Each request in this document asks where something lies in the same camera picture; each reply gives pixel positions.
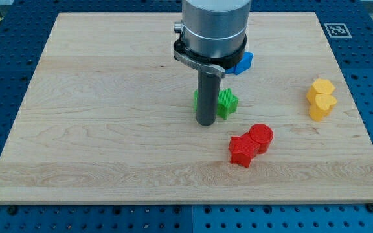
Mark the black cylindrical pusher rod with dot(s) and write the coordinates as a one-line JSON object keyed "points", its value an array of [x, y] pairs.
{"points": [[207, 98]]}

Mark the blue block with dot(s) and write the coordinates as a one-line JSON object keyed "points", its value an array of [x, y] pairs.
{"points": [[242, 65]]}

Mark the red star block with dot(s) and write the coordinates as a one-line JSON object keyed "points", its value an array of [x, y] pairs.
{"points": [[243, 149]]}

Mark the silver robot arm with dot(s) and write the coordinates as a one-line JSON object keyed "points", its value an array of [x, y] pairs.
{"points": [[212, 34]]}

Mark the green circle block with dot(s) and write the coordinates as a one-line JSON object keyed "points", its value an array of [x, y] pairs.
{"points": [[195, 100]]}

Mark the yellow heart block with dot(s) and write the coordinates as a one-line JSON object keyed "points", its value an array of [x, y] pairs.
{"points": [[321, 105]]}

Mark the wooden board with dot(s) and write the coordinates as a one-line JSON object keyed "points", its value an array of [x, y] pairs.
{"points": [[108, 119]]}

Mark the green star block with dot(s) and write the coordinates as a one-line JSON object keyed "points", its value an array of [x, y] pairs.
{"points": [[227, 103]]}

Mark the yellow hexagon block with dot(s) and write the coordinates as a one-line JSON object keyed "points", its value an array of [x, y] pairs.
{"points": [[319, 86]]}

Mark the fiducial marker tag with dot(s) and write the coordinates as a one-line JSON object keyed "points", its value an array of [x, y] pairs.
{"points": [[337, 30]]}

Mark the red circle block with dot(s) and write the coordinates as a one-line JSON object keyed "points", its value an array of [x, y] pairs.
{"points": [[263, 135]]}

